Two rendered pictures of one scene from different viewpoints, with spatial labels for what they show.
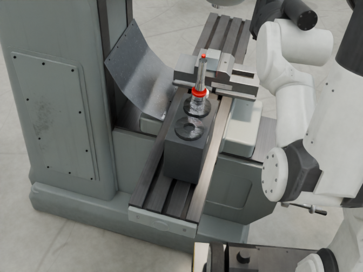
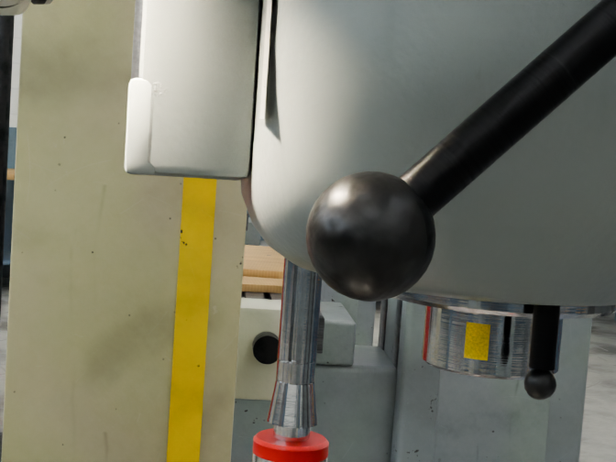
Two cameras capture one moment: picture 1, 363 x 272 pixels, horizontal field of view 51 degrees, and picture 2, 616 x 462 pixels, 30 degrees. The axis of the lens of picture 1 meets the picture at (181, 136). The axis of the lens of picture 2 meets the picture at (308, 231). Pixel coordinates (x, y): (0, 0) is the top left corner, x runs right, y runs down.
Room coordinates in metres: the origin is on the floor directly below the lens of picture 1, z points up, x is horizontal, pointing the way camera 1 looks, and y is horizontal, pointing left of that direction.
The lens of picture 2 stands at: (1.54, -0.29, 1.36)
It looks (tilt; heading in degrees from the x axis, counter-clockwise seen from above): 5 degrees down; 160
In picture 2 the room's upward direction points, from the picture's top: 4 degrees clockwise
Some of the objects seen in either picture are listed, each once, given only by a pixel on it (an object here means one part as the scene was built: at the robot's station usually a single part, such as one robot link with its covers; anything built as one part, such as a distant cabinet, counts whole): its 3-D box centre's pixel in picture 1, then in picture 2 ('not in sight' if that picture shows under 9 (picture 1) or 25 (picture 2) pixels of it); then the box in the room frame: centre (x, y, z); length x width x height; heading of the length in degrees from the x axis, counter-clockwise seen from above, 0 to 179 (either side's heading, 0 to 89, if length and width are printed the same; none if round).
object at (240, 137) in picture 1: (202, 113); not in sight; (1.19, -0.08, 0.76); 0.50 x 0.35 x 0.12; 79
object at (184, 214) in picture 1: (205, 97); not in sight; (1.19, -0.08, 0.86); 1.24 x 0.23 x 0.08; 169
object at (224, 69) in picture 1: (225, 66); not in sight; (1.24, -0.15, 0.99); 0.12 x 0.06 x 0.04; 170
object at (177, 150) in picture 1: (190, 137); not in sight; (0.84, -0.03, 1.00); 0.22 x 0.12 x 0.20; 168
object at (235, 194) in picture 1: (200, 164); not in sight; (1.19, -0.11, 0.40); 0.80 x 0.30 x 0.60; 79
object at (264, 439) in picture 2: (199, 90); (291, 445); (0.89, -0.04, 1.16); 0.05 x 0.05 x 0.01
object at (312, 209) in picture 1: (303, 205); not in sight; (0.95, -0.58, 0.48); 0.22 x 0.06 x 0.06; 79
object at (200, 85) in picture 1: (201, 75); (297, 348); (0.89, -0.04, 1.22); 0.03 x 0.03 x 0.11
